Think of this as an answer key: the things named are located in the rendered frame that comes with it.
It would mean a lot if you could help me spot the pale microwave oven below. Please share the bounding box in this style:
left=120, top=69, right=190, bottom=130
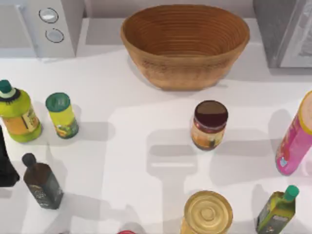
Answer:
left=0, top=0, right=85, bottom=59

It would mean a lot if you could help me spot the dark square bottle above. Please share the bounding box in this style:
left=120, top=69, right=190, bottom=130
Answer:
left=21, top=153, right=64, bottom=210

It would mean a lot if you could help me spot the gold tin can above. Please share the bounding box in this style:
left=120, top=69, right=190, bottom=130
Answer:
left=180, top=190, right=234, bottom=234

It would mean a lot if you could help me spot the green square bottle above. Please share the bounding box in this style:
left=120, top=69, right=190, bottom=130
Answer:
left=255, top=185, right=300, bottom=234

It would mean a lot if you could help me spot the brown woven basket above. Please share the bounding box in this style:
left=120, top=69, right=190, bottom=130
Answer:
left=120, top=4, right=251, bottom=92

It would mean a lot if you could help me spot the round microwave knob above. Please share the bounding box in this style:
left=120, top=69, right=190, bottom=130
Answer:
left=39, top=7, right=59, bottom=24
left=45, top=28, right=65, bottom=43

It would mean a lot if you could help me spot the pink tall can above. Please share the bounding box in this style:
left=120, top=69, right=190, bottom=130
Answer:
left=275, top=90, right=312, bottom=176

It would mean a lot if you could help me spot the green and yellow can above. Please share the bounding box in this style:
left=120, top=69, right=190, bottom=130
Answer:
left=45, top=92, right=80, bottom=139

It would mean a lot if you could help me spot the yellow-green bottle with green cap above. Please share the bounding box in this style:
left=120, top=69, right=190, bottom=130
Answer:
left=0, top=79, right=42, bottom=143

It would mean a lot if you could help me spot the dark-lidded jar with orange label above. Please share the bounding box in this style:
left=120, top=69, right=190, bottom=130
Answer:
left=191, top=100, right=229, bottom=151

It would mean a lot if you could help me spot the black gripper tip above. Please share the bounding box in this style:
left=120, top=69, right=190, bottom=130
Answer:
left=0, top=125, right=20, bottom=188

